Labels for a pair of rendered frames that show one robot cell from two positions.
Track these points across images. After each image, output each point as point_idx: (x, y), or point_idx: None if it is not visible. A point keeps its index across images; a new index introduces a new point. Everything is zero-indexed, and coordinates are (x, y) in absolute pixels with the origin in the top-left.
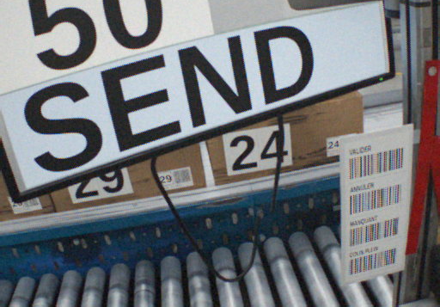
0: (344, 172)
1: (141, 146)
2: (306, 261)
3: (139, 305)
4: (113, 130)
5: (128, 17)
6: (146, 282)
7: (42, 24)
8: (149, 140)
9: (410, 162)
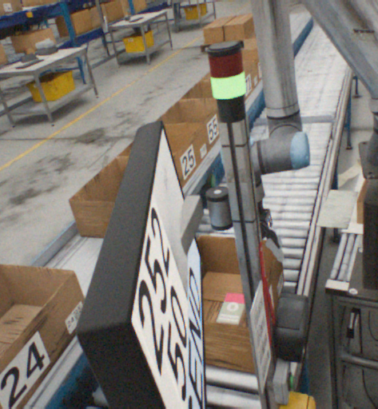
0: (253, 328)
1: (203, 404)
2: None
3: None
4: (199, 407)
5: (181, 327)
6: None
7: (176, 372)
8: (202, 396)
9: (263, 299)
